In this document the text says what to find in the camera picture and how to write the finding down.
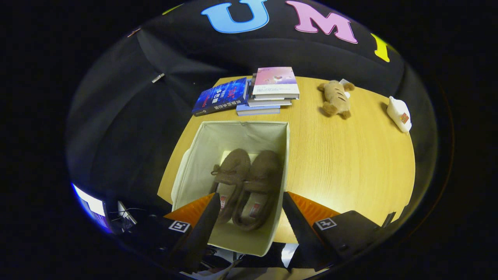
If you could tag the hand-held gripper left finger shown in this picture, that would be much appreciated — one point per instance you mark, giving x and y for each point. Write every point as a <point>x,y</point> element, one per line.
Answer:
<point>200,233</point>

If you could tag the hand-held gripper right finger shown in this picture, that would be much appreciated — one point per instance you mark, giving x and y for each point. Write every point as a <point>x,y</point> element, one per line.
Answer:
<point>305,237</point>

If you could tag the brown suede shoe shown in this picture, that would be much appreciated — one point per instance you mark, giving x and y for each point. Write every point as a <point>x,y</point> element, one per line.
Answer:
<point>233,163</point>
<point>264,167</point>

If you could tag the beige fabric storage box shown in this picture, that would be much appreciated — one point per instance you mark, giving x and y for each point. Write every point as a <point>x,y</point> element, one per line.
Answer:
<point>202,155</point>

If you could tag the lit computer monitor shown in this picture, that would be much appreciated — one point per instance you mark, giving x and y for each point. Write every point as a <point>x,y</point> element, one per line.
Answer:
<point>91,204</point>

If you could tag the pale blue book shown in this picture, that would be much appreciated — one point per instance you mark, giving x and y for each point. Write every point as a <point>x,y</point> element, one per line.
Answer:
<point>256,110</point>

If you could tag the dark blue book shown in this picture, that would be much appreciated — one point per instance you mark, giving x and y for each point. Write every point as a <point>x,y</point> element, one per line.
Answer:
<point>220,97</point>

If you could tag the brown plush toy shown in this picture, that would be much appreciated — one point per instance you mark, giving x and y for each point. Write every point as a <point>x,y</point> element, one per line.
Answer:
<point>334,99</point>

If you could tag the white plush toy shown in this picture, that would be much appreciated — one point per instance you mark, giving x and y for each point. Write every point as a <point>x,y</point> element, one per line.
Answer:
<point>397,111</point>

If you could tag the pink cover book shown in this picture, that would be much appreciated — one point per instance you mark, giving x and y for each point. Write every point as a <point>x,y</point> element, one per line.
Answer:
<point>274,79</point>

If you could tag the silver clip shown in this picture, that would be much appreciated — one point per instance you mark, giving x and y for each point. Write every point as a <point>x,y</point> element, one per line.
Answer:
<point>158,77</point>

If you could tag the pink clip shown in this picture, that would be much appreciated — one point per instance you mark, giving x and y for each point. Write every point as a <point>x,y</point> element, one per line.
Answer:
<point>134,32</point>

